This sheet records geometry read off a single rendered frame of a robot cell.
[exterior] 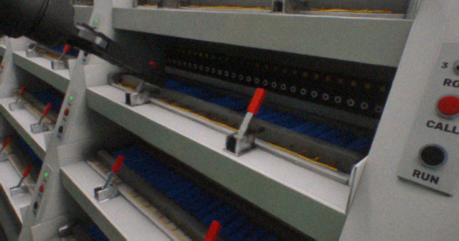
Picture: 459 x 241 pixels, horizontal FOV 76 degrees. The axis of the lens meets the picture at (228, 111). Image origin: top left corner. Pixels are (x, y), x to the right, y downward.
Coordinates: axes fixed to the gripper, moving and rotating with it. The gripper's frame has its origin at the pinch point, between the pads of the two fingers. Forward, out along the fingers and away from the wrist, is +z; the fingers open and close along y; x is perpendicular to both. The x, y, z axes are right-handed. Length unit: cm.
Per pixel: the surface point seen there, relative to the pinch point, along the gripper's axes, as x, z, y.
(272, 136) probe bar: -2.7, 4.5, 28.5
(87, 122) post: -15.0, 2.6, -17.9
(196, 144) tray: -8.0, -1.2, 21.0
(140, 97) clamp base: -5.0, 0.5, 1.1
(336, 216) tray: -8.2, -1.0, 41.7
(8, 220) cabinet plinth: -55, 9, -49
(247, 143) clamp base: -5.0, 0.5, 27.7
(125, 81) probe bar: -2.7, 4.5, -13.7
